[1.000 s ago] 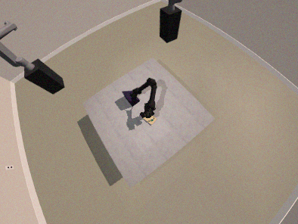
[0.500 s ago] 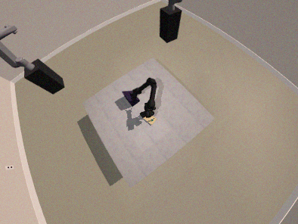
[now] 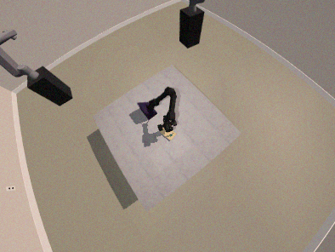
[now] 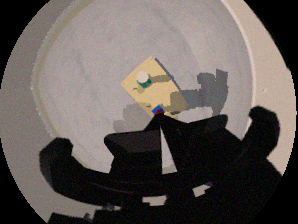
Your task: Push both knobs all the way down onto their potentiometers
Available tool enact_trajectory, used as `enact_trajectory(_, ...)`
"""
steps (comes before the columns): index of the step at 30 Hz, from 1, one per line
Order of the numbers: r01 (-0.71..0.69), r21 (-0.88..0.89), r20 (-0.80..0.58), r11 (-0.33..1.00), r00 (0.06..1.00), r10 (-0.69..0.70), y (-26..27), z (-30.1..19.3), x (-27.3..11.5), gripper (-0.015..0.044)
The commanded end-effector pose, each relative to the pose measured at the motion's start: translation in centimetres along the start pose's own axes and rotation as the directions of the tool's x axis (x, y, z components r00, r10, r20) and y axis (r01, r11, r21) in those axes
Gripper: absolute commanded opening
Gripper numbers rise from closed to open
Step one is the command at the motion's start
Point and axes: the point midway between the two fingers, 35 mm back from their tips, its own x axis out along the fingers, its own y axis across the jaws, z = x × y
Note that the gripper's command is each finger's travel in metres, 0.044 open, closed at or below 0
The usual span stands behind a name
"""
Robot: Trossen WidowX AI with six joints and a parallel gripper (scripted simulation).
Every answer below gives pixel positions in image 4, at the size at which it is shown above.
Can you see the tan circuit board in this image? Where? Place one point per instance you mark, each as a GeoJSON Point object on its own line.
{"type": "Point", "coordinates": [149, 85]}

